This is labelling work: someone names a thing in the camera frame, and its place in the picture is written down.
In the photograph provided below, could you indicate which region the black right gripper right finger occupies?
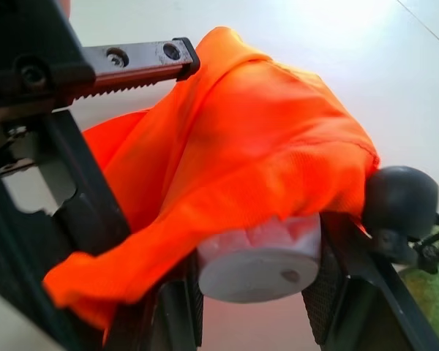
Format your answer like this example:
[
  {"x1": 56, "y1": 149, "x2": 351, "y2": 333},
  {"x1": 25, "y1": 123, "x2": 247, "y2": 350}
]
[{"x1": 301, "y1": 211, "x2": 439, "y2": 351}]

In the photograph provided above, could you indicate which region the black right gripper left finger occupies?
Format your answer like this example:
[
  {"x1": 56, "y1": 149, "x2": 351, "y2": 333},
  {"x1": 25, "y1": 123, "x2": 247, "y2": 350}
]
[{"x1": 104, "y1": 252, "x2": 206, "y2": 351}]

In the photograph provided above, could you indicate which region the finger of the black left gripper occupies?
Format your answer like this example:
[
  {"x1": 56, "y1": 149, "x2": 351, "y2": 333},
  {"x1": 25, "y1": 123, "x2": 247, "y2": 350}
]
[{"x1": 0, "y1": 108, "x2": 132, "y2": 351}]

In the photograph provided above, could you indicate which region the white plastic tube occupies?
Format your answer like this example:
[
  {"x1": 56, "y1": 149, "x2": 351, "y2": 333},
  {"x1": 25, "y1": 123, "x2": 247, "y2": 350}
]
[{"x1": 196, "y1": 213, "x2": 323, "y2": 304}]

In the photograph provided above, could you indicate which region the orange fabric pouch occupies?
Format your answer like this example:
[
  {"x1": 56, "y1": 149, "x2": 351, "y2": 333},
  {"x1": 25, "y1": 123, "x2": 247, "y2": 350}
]
[{"x1": 42, "y1": 26, "x2": 380, "y2": 341}]

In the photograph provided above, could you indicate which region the green fabric pouch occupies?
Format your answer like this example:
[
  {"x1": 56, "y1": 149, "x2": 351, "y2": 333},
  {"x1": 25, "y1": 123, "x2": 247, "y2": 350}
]
[{"x1": 398, "y1": 225, "x2": 439, "y2": 351}]

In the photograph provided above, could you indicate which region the black drawstring cord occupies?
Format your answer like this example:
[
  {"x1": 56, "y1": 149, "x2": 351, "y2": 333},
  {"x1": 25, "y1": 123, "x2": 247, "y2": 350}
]
[{"x1": 405, "y1": 213, "x2": 439, "y2": 276}]

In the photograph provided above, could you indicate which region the black round cord stopper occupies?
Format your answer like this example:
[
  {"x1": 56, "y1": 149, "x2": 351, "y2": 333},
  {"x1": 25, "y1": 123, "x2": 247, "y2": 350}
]
[{"x1": 361, "y1": 165, "x2": 439, "y2": 265}]

